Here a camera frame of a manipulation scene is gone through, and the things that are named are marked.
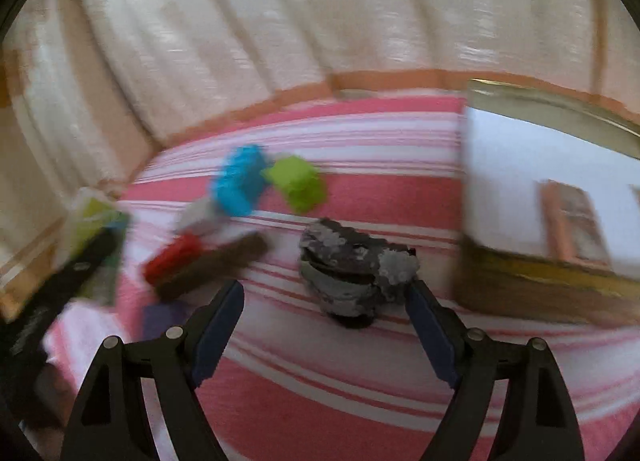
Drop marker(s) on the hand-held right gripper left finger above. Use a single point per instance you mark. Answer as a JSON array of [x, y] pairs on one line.
[[220, 328]]

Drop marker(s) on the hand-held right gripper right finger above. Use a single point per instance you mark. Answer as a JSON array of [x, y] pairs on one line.
[[430, 336]]

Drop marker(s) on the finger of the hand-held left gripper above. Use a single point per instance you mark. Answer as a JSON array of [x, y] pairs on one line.
[[82, 268]]

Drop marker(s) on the green yellow object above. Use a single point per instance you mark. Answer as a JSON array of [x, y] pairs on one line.
[[92, 223]]

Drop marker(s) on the red toy brick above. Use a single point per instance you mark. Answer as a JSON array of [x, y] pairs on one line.
[[172, 256]]

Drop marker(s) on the golden brown tin box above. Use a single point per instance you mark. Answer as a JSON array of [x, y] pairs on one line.
[[525, 291]]

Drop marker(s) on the white toy block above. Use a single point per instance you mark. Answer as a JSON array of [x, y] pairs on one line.
[[200, 218]]

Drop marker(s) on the grey camouflage toy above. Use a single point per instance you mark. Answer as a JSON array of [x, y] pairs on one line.
[[345, 261]]

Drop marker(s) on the green block with ball print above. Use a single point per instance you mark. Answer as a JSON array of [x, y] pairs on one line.
[[297, 186]]

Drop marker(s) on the purple block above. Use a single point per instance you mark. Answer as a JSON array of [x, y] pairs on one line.
[[160, 316]]

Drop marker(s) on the brown toy brick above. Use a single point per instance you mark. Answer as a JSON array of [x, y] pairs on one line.
[[225, 253]]

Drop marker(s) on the blue toy brick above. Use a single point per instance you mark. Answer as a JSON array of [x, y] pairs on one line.
[[240, 181]]

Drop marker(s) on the pink white striped blanket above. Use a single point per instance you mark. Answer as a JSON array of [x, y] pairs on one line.
[[350, 191]]

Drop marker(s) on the white printed paper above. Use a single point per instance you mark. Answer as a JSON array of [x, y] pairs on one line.
[[500, 181]]

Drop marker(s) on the cream floral curtain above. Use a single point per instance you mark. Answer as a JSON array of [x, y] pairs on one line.
[[250, 16]]

